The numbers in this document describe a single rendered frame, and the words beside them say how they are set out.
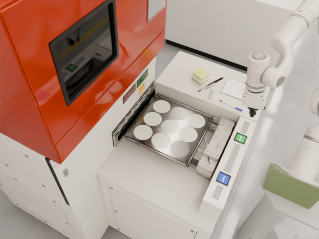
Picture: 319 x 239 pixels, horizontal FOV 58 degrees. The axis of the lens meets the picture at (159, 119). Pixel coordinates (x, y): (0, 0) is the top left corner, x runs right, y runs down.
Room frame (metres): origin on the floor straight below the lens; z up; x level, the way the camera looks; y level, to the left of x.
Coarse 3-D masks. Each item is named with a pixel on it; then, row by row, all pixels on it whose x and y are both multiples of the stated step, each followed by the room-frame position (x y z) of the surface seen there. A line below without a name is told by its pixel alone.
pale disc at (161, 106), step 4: (160, 100) 1.18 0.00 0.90; (156, 104) 1.14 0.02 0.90; (160, 104) 1.14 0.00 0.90; (164, 104) 1.15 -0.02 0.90; (168, 104) 1.15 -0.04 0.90; (156, 108) 1.11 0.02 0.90; (160, 108) 1.11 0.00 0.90; (164, 108) 1.12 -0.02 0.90; (168, 108) 1.12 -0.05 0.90; (160, 112) 1.08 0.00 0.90; (164, 112) 1.08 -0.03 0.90
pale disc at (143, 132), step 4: (136, 128) 0.96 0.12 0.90; (140, 128) 0.96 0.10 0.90; (144, 128) 0.96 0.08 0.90; (148, 128) 0.96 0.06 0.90; (136, 132) 0.93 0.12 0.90; (140, 132) 0.93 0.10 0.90; (144, 132) 0.93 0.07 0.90; (148, 132) 0.93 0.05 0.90; (136, 136) 0.90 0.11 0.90; (140, 136) 0.90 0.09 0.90; (144, 136) 0.91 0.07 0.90; (148, 136) 0.91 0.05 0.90
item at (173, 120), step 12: (180, 108) 1.13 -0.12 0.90; (168, 120) 1.03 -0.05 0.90; (180, 120) 1.03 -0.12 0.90; (132, 132) 0.92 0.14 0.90; (156, 132) 0.94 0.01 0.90; (168, 132) 0.94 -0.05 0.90; (144, 144) 0.86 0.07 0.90; (180, 144) 0.87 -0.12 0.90; (192, 144) 0.88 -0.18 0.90; (180, 156) 0.80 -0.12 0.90
